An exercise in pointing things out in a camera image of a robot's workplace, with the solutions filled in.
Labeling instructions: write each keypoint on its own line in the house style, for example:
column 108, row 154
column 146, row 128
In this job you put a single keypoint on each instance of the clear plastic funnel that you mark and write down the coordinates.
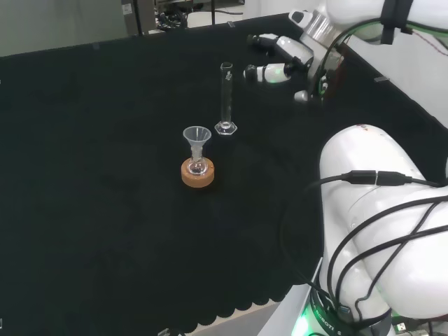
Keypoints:
column 197, row 136

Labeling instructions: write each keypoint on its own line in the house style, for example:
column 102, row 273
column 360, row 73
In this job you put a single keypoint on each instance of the clear glass graduated cylinder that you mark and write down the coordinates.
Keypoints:
column 226, row 127

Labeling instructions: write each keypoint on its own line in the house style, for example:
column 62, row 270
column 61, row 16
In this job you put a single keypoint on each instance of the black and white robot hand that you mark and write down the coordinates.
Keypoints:
column 294, row 49

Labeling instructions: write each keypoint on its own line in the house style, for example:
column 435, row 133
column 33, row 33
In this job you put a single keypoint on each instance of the black bench cloth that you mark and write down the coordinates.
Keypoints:
column 105, row 175

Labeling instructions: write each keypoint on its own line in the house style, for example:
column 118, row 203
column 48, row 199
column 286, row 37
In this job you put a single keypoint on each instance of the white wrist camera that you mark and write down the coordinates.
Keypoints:
column 300, row 17

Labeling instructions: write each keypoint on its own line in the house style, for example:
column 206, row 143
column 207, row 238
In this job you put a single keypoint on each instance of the small round-bottom glass flask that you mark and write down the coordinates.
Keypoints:
column 197, row 167

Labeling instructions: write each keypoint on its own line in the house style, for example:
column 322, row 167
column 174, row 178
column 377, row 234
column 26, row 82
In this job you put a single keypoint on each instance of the grey cabinet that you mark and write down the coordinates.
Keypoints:
column 138, row 17

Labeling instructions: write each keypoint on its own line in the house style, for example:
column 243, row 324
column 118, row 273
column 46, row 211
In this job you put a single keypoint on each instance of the grey tape piece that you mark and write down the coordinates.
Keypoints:
column 95, row 45
column 231, row 24
column 381, row 78

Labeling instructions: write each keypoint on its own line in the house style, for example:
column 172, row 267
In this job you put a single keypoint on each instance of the pale board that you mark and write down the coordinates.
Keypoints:
column 420, row 77

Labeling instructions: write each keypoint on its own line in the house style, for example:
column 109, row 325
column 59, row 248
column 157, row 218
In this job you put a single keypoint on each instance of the silver cylindrical connector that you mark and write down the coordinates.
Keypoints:
column 301, row 96

